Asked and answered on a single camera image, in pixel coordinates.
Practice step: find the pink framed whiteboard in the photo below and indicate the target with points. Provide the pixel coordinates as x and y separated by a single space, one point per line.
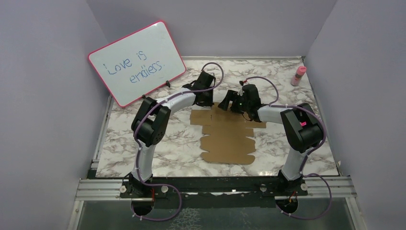
138 63

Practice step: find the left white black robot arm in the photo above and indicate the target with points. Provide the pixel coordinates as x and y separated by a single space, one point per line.
151 121

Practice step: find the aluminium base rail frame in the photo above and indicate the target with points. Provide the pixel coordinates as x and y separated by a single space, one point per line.
212 196

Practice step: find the brown cardboard box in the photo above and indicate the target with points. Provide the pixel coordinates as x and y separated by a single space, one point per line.
227 136

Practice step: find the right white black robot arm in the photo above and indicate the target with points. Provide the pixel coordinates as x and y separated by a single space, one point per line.
304 131

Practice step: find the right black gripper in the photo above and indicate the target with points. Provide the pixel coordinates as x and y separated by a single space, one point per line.
231 96

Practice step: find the pink glitter bottle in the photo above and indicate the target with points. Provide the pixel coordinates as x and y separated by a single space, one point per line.
298 75

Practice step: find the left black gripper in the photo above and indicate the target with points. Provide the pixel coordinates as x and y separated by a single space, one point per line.
208 102

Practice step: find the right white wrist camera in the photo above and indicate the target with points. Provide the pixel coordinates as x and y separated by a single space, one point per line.
240 92

